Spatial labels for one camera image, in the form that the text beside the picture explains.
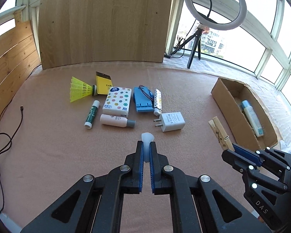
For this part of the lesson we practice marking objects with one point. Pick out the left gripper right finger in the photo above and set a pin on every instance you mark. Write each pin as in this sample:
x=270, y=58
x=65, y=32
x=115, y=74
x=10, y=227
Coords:
x=198, y=204

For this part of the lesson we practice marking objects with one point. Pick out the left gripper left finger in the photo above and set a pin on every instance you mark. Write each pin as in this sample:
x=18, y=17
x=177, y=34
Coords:
x=93, y=204

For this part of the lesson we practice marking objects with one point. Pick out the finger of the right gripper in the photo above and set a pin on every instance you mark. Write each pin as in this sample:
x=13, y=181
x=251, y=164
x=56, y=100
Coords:
x=269, y=158
x=250, y=171

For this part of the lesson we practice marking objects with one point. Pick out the cardboard box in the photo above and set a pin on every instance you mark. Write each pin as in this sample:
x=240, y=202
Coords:
x=228, y=95

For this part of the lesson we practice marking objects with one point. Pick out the wooden clothespin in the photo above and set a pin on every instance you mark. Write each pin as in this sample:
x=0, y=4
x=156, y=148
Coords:
x=221, y=134

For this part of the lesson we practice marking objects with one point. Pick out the green white lip balm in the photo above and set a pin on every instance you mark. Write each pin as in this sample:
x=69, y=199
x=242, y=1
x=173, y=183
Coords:
x=91, y=115

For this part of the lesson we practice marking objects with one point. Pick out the small white cap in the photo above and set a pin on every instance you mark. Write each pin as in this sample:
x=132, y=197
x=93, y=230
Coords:
x=146, y=138

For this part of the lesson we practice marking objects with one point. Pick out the small pink white bottle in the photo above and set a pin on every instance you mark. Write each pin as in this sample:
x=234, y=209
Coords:
x=116, y=121

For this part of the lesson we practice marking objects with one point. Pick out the white usb charger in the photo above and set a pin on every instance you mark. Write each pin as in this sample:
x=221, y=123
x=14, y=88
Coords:
x=170, y=121

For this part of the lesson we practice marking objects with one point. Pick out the tissue pack with smileys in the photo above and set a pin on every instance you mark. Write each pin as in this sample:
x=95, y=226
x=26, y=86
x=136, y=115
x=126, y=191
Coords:
x=117, y=102

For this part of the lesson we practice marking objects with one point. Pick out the yellow shuttlecock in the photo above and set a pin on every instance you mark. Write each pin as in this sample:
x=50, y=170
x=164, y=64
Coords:
x=80, y=89

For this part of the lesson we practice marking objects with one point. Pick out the blue phone stand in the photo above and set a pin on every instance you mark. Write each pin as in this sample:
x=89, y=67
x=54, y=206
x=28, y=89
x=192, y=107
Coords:
x=143, y=99

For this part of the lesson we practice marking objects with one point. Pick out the yellow black card pack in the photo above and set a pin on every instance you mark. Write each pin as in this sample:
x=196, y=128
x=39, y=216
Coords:
x=103, y=83

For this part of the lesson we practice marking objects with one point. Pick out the white blue sunscreen bottle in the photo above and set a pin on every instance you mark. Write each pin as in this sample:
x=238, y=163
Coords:
x=252, y=118

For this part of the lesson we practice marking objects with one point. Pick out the black tripod stand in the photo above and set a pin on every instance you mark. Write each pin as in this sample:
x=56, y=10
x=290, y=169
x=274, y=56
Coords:
x=196, y=38

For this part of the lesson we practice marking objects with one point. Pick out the pine slat headboard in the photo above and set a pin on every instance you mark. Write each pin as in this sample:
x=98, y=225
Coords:
x=19, y=55

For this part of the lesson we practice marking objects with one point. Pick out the large oak wood board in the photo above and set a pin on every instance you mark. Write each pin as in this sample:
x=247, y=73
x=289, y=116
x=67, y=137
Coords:
x=82, y=31

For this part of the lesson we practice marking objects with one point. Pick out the white ring light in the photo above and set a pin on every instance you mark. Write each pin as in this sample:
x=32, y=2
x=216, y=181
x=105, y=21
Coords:
x=229, y=26

